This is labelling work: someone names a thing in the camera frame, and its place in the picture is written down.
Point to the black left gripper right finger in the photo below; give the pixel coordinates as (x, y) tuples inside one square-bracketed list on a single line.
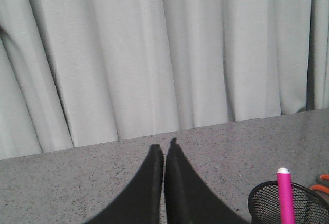
[(187, 198)]

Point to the light grey curtain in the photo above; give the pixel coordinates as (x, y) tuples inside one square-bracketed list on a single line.
[(83, 72)]

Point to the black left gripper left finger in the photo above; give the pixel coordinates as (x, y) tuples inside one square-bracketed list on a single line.
[(139, 202)]

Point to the black mesh pen cup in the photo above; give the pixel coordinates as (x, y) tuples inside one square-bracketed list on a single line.
[(273, 202)]

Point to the grey orange scissors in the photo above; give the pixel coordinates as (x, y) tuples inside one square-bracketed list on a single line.
[(321, 184)]

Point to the pink marker pen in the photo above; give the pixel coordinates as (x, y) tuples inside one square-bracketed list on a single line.
[(285, 194)]

